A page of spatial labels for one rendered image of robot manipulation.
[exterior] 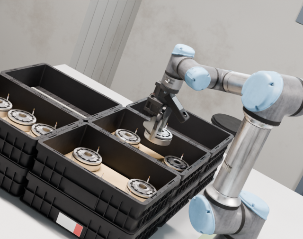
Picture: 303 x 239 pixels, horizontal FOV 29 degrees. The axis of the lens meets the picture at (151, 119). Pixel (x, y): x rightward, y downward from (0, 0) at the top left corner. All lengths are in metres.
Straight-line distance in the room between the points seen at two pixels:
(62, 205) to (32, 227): 0.11
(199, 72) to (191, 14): 2.59
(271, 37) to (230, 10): 0.36
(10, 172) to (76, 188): 0.25
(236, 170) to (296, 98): 0.27
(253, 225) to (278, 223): 0.64
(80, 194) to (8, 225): 0.23
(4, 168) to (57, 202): 0.22
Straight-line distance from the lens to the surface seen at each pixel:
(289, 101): 1.67
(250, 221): 1.87
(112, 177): 2.00
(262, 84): 1.64
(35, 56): 4.30
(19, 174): 1.93
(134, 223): 1.76
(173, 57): 2.05
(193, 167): 2.06
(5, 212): 1.90
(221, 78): 2.02
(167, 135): 2.19
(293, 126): 4.38
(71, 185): 1.81
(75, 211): 1.85
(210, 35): 4.47
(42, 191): 1.89
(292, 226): 2.56
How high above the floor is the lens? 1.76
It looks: 21 degrees down
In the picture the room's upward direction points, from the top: 22 degrees clockwise
